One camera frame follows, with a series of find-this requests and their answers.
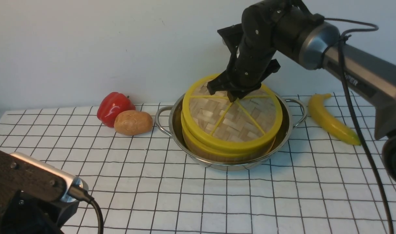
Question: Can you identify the woven bamboo steamer lid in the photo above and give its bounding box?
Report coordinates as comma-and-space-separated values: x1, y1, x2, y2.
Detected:
182, 74, 283, 153

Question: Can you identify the yellow banana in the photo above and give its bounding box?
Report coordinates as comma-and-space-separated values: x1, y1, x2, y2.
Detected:
308, 93, 361, 146

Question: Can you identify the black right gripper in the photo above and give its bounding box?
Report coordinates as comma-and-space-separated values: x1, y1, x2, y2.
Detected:
207, 5, 276, 102

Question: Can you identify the stainless steel pot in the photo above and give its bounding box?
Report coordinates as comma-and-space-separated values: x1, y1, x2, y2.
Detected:
154, 92, 308, 171

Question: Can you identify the bamboo steamer basket yellow rim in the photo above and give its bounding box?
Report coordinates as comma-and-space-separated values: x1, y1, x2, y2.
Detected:
181, 113, 276, 163

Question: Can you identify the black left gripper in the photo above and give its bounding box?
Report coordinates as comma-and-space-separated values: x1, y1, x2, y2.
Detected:
0, 193, 79, 234

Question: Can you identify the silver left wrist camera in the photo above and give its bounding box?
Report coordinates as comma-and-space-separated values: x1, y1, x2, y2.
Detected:
0, 150, 88, 202

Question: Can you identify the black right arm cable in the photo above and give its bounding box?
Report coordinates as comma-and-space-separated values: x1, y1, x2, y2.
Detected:
323, 18, 394, 234

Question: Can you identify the white checkered tablecloth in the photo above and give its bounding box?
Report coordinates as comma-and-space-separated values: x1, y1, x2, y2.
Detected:
0, 106, 388, 234

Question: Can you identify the red bell pepper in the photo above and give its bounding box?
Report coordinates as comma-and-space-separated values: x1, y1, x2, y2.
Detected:
97, 92, 136, 128

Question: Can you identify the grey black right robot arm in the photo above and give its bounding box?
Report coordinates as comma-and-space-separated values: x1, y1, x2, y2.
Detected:
207, 0, 396, 182

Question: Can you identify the brown potato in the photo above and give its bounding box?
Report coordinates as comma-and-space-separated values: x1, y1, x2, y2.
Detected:
114, 110, 153, 136

